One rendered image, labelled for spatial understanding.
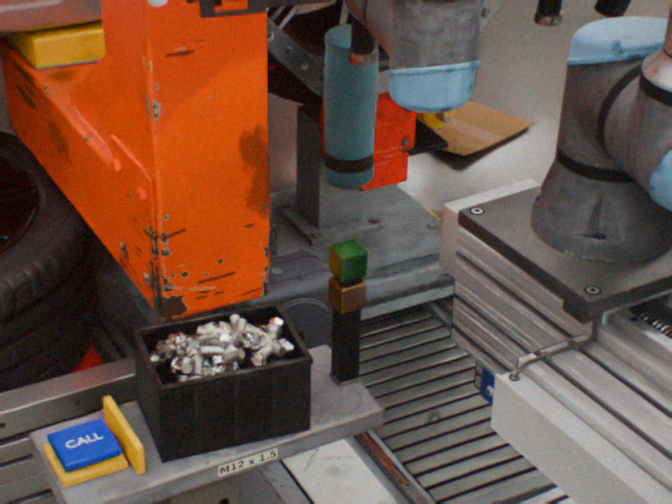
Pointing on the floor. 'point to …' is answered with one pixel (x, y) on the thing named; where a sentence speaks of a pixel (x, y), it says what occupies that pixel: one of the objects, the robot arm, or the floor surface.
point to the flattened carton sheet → (478, 128)
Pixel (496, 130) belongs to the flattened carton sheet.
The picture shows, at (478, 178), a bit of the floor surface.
